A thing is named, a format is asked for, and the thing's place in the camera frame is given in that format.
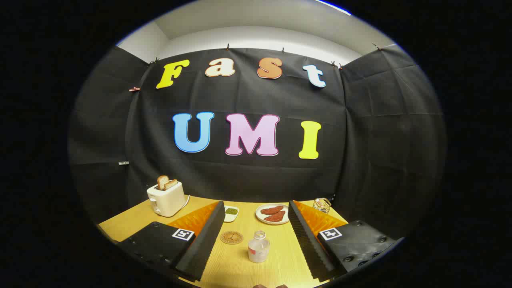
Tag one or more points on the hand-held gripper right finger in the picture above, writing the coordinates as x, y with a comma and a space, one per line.
310, 244

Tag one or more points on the clear plastic juice bottle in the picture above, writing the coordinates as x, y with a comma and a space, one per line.
258, 250

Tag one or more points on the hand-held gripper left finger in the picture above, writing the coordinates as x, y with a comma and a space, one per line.
202, 244

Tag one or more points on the white round plate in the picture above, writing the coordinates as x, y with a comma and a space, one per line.
260, 218

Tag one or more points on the round cork coaster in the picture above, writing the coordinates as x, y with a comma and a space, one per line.
231, 237

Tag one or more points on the white divided spice dish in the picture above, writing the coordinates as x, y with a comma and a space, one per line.
230, 212

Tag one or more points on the toast slice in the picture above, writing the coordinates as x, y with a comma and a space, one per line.
161, 182
171, 184

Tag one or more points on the red-brown meat patty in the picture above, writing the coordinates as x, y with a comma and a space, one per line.
276, 217
272, 210

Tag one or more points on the wooden table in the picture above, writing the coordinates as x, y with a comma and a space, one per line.
240, 264

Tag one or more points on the cream toaster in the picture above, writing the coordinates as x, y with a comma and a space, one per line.
168, 200

